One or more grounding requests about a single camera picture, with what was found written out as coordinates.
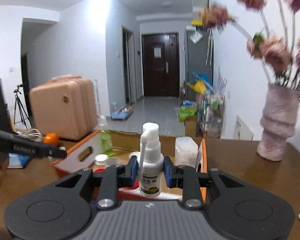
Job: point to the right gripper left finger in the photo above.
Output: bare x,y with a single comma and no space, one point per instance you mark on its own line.
111,180

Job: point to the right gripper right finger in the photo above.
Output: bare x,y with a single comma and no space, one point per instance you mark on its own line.
185,178

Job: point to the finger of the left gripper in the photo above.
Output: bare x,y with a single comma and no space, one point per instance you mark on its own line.
12,143

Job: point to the white bottle cap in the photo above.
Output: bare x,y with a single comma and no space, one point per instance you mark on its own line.
101,159

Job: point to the translucent plastic container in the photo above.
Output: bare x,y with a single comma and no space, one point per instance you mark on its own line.
186,151

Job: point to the small white spray bottle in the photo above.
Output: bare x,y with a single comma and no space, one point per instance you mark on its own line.
150,161

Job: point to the green liquid spray bottle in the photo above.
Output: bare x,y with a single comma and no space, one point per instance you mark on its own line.
106,142

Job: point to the white red lint brush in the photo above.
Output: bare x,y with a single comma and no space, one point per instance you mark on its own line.
125,177

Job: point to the blue tissue pack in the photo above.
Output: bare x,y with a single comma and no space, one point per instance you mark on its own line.
18,161

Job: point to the red orange cardboard box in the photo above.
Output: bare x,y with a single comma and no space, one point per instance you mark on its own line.
82,154

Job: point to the orange fruit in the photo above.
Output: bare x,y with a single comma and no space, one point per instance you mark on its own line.
51,139

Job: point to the floor clutter of toys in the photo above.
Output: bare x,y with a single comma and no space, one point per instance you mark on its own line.
202,106

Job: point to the pink ribbed suitcase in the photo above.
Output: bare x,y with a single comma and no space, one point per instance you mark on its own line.
66,106

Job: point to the pink ceramic vase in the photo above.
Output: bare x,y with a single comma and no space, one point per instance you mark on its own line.
278,120

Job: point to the dark brown entrance door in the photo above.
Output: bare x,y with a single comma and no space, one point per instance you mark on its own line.
160,65

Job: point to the grey refrigerator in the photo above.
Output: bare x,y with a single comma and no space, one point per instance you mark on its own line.
198,55

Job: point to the yellow box on refrigerator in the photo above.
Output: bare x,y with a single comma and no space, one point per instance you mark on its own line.
197,23

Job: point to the dried pink roses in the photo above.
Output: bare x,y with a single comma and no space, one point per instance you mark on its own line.
282,54

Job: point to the black camera tripod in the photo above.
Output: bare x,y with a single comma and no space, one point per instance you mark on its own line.
18,107

